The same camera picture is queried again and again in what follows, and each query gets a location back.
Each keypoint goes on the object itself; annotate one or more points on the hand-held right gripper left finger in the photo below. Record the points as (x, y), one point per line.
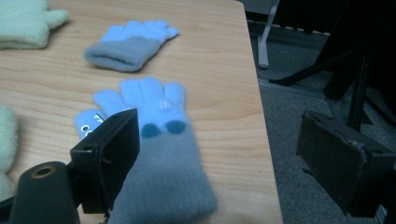
(107, 155)

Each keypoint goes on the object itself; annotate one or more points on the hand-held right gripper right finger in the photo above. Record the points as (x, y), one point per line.
(336, 161)

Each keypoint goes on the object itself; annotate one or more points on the blue glove with face print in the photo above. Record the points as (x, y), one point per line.
(168, 168)

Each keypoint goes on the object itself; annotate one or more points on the plain blue and grey glove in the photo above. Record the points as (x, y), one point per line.
(130, 49)

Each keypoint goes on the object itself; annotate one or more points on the light green fuzzy glove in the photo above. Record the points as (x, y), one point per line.
(23, 23)
(6, 146)

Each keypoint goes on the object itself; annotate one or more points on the black stand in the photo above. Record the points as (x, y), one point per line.
(358, 56)

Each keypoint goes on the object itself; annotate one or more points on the grey metal stand leg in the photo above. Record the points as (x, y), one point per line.
(265, 40)

